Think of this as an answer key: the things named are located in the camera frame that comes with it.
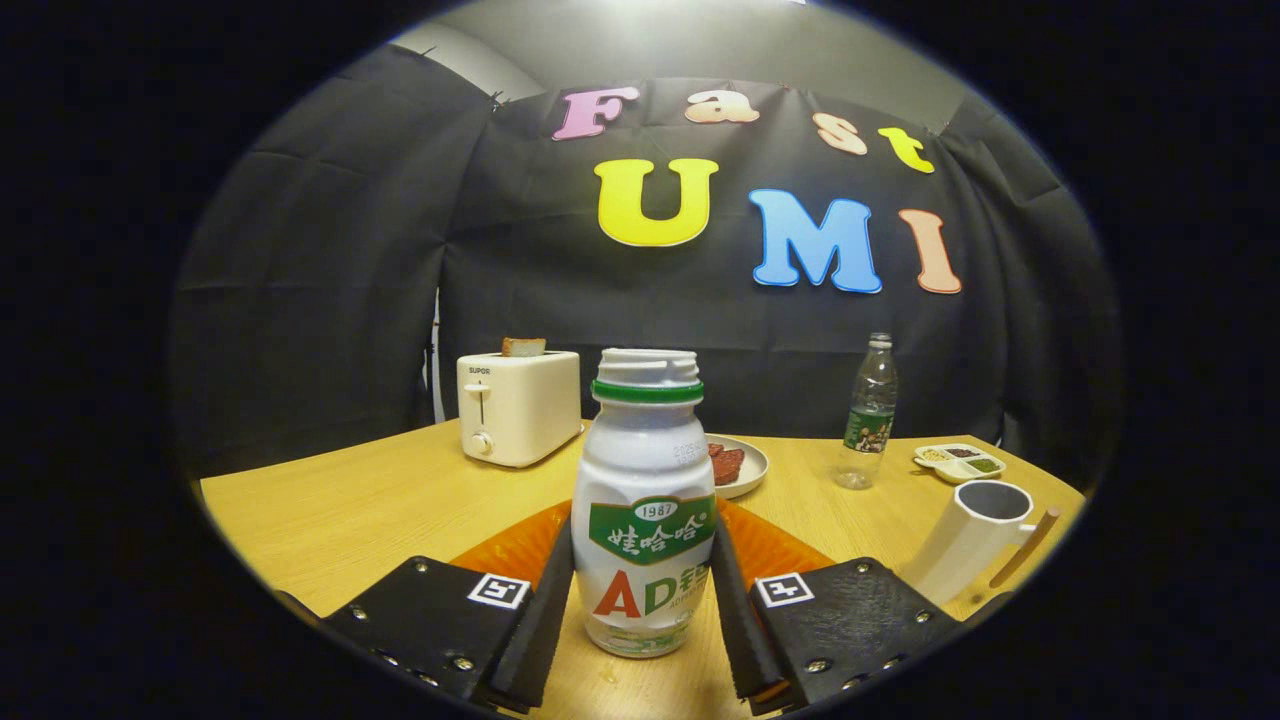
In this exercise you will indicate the red meat slices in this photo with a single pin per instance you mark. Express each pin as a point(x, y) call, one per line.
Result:
point(727, 465)

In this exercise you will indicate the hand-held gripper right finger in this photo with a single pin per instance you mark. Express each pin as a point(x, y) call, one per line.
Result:
point(740, 630)

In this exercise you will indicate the cream toaster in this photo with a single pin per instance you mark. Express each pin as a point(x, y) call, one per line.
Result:
point(530, 410)

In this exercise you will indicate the ceiling light panel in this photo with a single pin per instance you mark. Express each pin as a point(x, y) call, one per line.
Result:
point(700, 12)

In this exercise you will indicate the white juice bottle green label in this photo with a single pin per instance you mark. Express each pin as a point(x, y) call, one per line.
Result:
point(640, 460)

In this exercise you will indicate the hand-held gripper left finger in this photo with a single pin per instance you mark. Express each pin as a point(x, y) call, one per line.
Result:
point(535, 630)

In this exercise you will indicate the round grey plate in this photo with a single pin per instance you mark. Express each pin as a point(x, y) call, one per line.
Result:
point(755, 465)

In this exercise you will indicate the white divided bean tray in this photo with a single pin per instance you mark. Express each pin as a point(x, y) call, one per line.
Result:
point(950, 468)

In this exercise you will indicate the toast slice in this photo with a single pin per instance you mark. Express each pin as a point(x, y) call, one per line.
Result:
point(523, 347)

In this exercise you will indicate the black backdrop cloth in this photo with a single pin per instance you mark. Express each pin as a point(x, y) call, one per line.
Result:
point(330, 280)

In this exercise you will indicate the wooden table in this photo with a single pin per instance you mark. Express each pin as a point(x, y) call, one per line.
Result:
point(380, 510)

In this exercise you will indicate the clear plastic water bottle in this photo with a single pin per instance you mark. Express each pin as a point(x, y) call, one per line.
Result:
point(868, 420)

